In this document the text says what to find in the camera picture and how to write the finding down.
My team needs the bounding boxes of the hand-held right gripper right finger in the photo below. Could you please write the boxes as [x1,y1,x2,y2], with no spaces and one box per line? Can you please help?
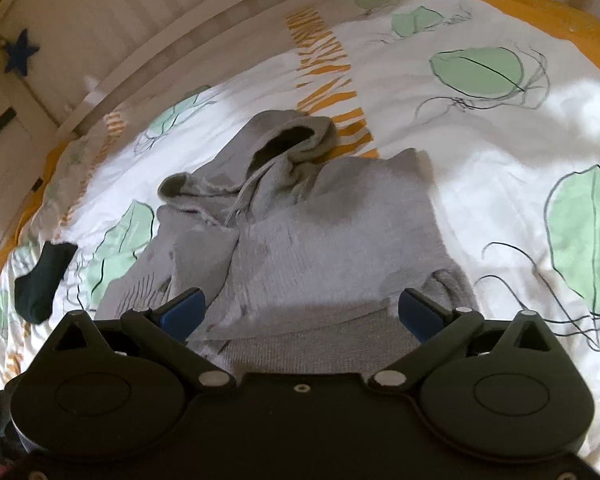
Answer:
[367,287,552,391]

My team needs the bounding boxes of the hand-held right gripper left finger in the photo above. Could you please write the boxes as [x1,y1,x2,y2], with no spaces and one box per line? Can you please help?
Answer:
[54,287,237,391]

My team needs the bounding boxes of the grey hoodie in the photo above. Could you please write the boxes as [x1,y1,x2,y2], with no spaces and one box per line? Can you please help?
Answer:
[95,109,481,382]

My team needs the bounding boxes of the dark sock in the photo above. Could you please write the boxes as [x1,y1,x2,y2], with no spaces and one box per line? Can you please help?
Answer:
[14,241,79,325]

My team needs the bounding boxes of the white leaf-printed duvet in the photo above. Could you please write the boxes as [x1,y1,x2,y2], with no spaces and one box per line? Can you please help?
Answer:
[0,0,600,461]

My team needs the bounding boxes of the white cabinet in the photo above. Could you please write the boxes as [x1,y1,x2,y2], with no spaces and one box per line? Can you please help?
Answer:
[0,72,58,221]

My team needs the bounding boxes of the blue star decoration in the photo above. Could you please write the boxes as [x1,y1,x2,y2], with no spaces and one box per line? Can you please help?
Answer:
[1,28,41,77]

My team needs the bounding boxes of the white slatted bed frame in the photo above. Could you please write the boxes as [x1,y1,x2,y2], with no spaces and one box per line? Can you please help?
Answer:
[0,0,431,136]

